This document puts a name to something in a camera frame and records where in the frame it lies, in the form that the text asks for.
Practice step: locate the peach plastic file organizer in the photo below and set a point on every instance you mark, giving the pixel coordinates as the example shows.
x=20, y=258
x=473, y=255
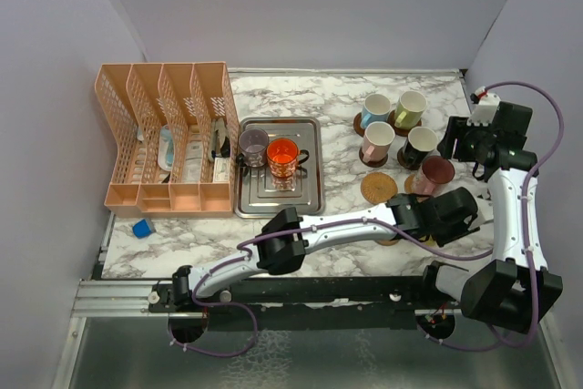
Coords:
x=138, y=100

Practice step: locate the small blue object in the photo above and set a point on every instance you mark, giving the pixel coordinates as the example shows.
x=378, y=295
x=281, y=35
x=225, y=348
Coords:
x=143, y=228

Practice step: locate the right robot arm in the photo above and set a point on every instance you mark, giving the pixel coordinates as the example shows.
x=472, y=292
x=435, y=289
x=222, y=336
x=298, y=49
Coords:
x=515, y=289

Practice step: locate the grey stapler in organizer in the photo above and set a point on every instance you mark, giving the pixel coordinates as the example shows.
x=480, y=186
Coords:
x=219, y=140

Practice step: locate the light wood round coaster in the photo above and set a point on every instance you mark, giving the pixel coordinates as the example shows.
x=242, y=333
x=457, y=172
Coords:
x=388, y=242

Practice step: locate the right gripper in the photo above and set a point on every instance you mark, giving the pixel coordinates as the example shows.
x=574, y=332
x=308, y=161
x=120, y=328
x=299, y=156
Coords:
x=458, y=128

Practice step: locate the dusty pink mug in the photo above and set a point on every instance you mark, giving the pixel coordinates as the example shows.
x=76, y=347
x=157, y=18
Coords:
x=432, y=176

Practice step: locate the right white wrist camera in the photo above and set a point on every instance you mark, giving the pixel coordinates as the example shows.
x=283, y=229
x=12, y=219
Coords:
x=485, y=109

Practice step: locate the white mug pink handle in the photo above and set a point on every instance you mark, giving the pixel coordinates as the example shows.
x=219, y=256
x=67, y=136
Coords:
x=377, y=140

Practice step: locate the black mug white inside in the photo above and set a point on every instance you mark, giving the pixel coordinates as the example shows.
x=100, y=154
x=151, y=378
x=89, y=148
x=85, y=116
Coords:
x=420, y=142

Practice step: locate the brown ringed wooden coaster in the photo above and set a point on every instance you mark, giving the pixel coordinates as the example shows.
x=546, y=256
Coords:
x=357, y=125

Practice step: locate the stainless steel tray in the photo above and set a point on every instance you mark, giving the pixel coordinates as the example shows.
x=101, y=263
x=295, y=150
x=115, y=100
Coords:
x=259, y=195

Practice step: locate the pale yellow mug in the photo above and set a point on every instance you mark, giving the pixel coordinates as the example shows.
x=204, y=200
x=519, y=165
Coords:
x=410, y=108

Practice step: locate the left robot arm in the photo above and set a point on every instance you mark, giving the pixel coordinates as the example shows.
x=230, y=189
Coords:
x=289, y=237

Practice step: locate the light blue mug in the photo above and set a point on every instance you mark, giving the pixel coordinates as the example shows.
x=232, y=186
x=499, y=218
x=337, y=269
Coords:
x=376, y=107

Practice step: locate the blue white package in organizer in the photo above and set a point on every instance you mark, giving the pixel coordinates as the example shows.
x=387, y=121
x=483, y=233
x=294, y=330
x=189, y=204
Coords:
x=166, y=149

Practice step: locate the dark walnut coaster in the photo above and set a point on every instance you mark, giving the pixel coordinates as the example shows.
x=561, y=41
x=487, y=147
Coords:
x=373, y=163

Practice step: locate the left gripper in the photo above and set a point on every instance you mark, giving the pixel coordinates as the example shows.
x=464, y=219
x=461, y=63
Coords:
x=462, y=227

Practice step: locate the woven rattan coaster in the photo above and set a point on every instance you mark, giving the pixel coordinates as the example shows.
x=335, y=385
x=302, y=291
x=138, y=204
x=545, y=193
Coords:
x=409, y=184
x=378, y=187

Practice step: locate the lilac mug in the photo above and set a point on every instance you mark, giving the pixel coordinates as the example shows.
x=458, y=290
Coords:
x=253, y=144

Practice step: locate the white stationery package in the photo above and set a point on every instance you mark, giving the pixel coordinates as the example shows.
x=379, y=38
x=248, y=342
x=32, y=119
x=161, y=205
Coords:
x=221, y=170

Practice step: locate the orange mug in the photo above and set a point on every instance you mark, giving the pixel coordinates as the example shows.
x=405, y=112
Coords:
x=284, y=157

